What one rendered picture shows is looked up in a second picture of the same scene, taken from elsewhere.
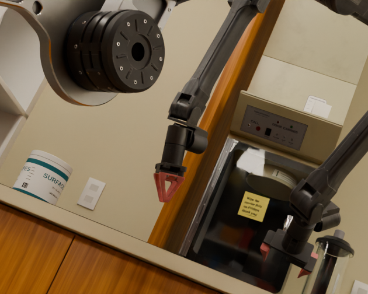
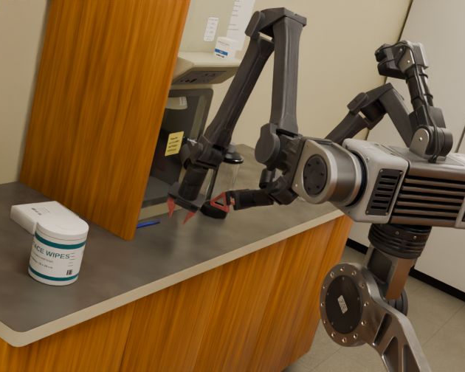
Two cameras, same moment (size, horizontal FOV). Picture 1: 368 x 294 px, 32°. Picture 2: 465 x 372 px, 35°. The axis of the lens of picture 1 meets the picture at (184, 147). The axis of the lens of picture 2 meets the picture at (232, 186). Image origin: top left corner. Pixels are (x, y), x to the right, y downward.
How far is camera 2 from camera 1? 244 cm
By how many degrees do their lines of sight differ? 81
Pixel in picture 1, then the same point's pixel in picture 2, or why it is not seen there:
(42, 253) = (120, 320)
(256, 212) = (176, 147)
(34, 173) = (75, 257)
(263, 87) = not seen: hidden behind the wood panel
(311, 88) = (210, 9)
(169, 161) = (195, 198)
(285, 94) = (193, 23)
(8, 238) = (95, 331)
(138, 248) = (185, 274)
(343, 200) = not seen: hidden behind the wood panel
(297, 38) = not seen: outside the picture
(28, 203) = (115, 302)
